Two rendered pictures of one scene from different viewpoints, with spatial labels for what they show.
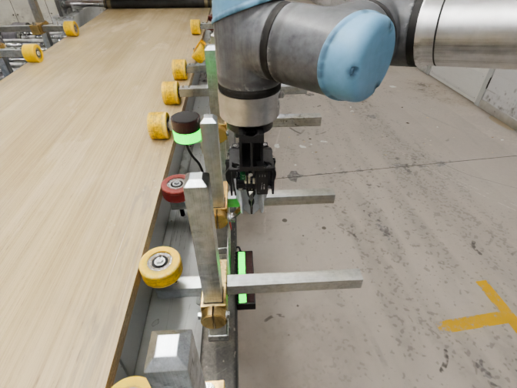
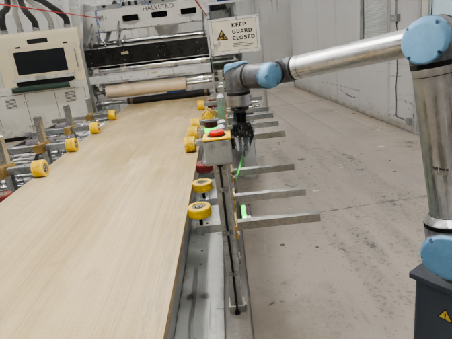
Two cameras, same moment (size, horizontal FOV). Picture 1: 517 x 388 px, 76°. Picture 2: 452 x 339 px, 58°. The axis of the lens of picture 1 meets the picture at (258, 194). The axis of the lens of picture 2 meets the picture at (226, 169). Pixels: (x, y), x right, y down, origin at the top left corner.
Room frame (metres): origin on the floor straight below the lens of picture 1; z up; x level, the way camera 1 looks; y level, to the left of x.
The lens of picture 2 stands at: (-1.13, -0.04, 1.46)
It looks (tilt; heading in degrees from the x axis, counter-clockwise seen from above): 18 degrees down; 5
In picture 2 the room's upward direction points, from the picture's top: 7 degrees counter-clockwise
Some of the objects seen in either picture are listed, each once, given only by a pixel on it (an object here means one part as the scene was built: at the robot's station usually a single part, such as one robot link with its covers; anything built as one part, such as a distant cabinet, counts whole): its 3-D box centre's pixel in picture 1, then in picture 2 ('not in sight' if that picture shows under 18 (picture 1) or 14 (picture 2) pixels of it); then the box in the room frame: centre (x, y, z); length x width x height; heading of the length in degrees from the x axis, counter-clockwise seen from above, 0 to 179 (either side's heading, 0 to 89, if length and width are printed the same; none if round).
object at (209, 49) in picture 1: (218, 130); (224, 142); (0.88, 0.12, 0.94); 0.03 x 0.03 x 0.48; 3
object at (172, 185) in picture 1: (179, 199); (205, 173); (0.66, 0.21, 0.85); 0.08 x 0.08 x 0.11
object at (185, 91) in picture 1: (238, 89); (235, 127); (1.17, 0.07, 0.95); 0.50 x 0.04 x 0.04; 93
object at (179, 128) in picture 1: (185, 122); (210, 124); (0.63, 0.15, 1.10); 0.06 x 0.06 x 0.02
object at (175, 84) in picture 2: not in sight; (167, 85); (2.95, 0.79, 1.05); 1.43 x 0.12 x 0.12; 93
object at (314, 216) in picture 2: not in sight; (257, 222); (0.17, -0.02, 0.82); 0.43 x 0.03 x 0.04; 93
